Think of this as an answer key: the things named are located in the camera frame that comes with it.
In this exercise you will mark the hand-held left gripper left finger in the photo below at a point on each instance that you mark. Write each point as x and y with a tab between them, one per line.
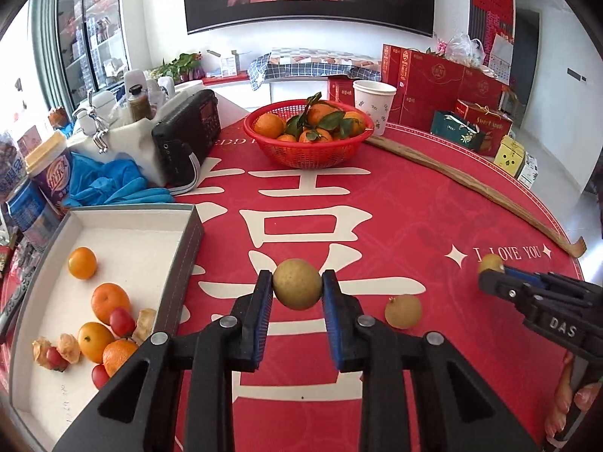
264	320

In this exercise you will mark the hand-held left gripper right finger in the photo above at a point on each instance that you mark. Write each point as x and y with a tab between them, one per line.
332	320

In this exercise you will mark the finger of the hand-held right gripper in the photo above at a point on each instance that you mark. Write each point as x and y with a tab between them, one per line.
494	282
523	274

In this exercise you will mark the brown longan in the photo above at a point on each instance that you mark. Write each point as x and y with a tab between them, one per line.
403	311
491	262
297	284

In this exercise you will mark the shallow grey cardboard box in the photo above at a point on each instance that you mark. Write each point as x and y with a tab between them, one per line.
132	254

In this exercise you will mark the person's right hand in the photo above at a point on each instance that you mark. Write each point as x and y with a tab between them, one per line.
563	405

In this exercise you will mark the long wooden back scratcher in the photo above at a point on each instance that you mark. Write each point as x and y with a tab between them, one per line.
471	183

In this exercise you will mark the white printed carton box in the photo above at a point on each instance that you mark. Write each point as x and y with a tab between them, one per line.
527	172

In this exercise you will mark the yellow carton box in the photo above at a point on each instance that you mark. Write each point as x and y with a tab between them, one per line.
509	155

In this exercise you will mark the dark green gift bag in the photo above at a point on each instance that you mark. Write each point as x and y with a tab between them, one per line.
452	127

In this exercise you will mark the red plastic basket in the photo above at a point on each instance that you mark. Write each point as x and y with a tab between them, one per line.
306	155

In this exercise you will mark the red gift box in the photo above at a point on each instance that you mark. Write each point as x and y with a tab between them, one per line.
419	108
393	66
341	89
483	87
433	73

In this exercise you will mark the pile of leafy tangerines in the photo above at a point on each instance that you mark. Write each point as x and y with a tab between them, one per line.
268	125

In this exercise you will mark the black portable radio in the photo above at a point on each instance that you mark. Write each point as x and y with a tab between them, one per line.
188	136

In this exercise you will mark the floral white paper cup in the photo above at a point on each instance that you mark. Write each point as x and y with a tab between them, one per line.
372	108

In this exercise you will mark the white storage caddy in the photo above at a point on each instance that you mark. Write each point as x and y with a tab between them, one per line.
127	150

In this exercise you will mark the white calendar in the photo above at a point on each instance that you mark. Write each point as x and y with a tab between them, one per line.
500	56

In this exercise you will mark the white low cabinet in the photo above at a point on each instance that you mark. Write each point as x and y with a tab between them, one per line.
282	96

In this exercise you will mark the clear plastic bag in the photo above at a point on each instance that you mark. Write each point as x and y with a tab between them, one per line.
464	49

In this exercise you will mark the brown cap bottle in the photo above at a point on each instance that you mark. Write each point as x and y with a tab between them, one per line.
140	103

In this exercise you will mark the chrome metal ornament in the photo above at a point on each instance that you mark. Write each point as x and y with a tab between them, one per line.
96	134

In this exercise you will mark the blue checkered cloth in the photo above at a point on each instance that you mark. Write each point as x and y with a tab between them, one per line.
301	68

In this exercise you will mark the purple milk tea cup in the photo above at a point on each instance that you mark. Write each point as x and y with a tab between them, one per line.
52	174

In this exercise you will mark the small white carton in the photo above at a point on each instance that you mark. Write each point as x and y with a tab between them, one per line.
233	63

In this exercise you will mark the blue drink can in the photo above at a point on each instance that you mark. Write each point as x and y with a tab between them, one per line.
26	212

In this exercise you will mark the green potted plant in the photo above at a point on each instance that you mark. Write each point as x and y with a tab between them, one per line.
181	63

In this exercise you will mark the white lidded pot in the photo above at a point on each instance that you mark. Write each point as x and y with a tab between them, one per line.
101	101

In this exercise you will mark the glass display cabinet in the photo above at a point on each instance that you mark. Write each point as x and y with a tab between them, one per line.
89	23

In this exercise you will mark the black wall switch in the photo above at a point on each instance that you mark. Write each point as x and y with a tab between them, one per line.
577	75

